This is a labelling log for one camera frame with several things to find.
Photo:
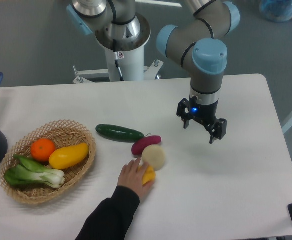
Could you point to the purple sweet potato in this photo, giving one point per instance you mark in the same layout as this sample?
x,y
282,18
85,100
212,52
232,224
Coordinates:
x,y
138,147

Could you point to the yellow mango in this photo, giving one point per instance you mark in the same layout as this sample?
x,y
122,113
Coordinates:
x,y
69,156

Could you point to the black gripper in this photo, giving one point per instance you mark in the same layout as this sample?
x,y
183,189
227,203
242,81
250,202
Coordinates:
x,y
205,115

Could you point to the bare human hand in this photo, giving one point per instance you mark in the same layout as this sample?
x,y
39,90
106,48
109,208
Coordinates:
x,y
131,177

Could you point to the black sleeved forearm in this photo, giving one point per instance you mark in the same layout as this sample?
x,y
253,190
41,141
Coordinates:
x,y
112,217

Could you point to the cream round potato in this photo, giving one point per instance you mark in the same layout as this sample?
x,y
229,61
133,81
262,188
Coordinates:
x,y
154,155

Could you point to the dark green cucumber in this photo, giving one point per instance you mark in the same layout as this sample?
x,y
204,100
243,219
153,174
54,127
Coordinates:
x,y
118,133

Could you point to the woven wicker basket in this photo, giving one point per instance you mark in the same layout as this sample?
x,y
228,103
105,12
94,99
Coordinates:
x,y
62,133

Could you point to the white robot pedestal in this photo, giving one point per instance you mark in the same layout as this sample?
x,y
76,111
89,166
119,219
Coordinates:
x,y
123,45

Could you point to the orange tangerine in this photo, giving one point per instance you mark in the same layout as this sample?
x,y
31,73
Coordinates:
x,y
41,149

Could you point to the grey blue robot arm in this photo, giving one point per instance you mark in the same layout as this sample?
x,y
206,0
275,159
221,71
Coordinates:
x,y
197,49

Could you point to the yellow bell pepper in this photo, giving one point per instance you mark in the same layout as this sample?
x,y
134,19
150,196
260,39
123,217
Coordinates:
x,y
148,176

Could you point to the green bok choy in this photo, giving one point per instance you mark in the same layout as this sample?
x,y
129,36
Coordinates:
x,y
28,172

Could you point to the blue plastic bag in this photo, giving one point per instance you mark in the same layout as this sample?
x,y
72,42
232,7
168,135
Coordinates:
x,y
278,11

